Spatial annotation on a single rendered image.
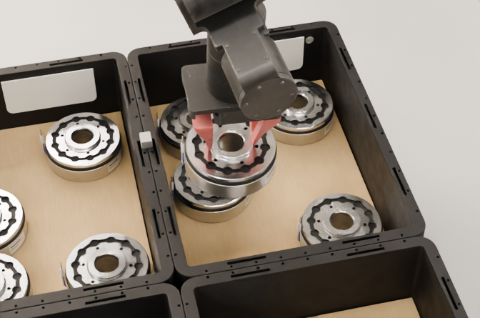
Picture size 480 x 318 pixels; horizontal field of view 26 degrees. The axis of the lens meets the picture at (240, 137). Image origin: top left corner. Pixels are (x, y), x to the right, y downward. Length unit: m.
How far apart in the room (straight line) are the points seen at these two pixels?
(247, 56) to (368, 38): 0.89
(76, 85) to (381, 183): 0.44
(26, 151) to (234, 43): 0.57
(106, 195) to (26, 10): 0.60
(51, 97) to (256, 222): 0.34
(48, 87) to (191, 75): 0.40
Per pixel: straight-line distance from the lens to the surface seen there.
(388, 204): 1.32
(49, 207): 1.39
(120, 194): 1.40
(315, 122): 1.44
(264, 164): 1.15
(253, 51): 0.95
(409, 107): 1.71
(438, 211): 1.56
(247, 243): 1.33
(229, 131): 1.17
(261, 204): 1.38
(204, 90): 1.08
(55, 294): 1.18
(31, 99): 1.47
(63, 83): 1.45
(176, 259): 1.19
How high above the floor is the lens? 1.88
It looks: 46 degrees down
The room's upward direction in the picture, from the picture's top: straight up
